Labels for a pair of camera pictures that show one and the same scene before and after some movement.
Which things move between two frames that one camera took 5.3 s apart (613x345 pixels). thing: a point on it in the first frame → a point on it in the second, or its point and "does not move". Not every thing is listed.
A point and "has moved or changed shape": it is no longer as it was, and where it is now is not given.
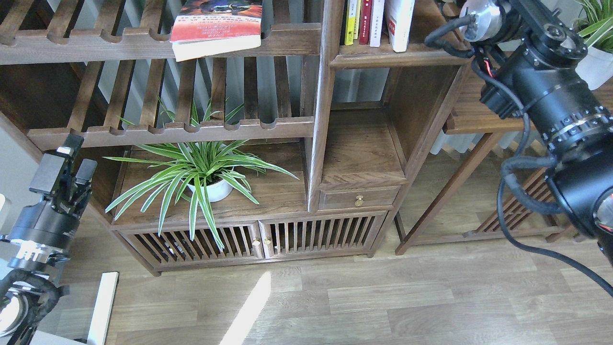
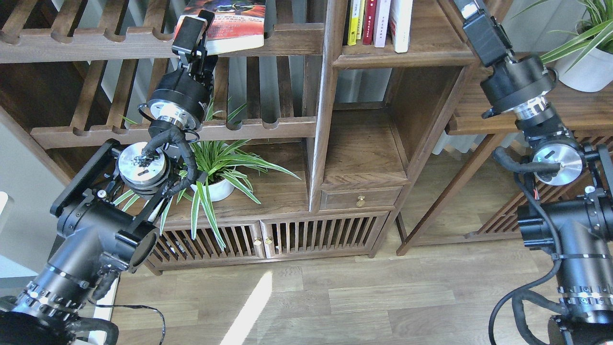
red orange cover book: x=203 y=28 does not move
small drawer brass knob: x=359 y=202 does not move
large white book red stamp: x=399 y=14 does not move
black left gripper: x=53 y=220 → x=181 y=100
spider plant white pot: x=202 y=172 does not move
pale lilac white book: x=376 y=23 has moved or changed shape
